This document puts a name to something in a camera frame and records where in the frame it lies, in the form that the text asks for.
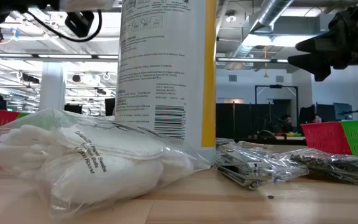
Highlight silver spiral ceiling duct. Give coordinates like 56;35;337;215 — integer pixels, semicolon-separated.
225;0;295;71

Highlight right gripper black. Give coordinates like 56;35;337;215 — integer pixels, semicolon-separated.
287;0;358;83

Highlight small black background monitor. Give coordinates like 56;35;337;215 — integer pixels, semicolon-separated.
63;103;83;114

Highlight dark background desk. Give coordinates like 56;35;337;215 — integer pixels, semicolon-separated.
216;136;307;146

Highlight tall black background monitor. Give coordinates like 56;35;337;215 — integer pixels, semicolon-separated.
104;97;117;117

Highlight white yellow wipes canister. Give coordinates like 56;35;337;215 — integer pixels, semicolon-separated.
114;0;218;165

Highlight background computer monitor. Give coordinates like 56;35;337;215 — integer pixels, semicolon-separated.
333;102;354;121

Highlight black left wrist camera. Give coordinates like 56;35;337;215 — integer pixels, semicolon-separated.
64;11;95;39

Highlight black partition panels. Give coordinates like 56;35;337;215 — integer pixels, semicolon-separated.
215;102;298;140

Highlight nail clipper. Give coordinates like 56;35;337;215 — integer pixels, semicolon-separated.
213;138;310;191

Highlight ceiling light rail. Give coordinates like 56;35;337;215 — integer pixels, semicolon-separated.
216;57;289;63
0;52;119;60

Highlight white cotton assortment clear bag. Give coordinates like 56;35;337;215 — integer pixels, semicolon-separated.
0;108;211;220

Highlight yellow hanging cord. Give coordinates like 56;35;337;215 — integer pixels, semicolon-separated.
263;45;269;78

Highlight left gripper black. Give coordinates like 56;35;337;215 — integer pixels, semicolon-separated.
0;0;61;29

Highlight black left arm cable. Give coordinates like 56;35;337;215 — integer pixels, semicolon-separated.
25;9;103;44

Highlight black metal station frame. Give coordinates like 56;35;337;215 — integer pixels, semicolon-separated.
254;84;299;134

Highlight black hair ties clear bag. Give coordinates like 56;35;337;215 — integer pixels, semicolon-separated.
286;147;358;187

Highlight white room pillar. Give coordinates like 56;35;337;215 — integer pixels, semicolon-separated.
38;61;68;112

